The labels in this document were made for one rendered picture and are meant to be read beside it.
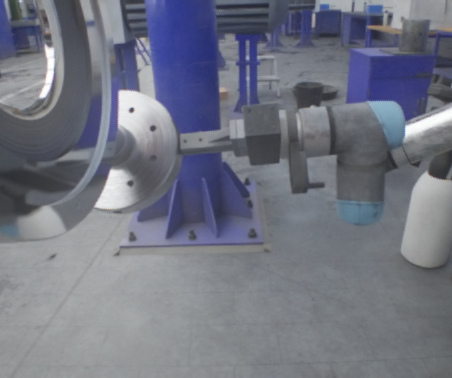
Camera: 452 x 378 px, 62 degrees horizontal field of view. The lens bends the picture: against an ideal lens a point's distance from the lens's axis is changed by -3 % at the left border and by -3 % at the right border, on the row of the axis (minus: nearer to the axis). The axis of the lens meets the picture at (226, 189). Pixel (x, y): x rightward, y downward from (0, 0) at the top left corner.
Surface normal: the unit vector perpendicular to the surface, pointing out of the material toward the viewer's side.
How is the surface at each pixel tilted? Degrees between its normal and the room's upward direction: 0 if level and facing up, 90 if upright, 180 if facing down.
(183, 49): 90
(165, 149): 49
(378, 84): 90
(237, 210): 90
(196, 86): 90
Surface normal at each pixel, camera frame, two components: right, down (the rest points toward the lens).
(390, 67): 0.00, 0.44
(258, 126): -0.12, -0.25
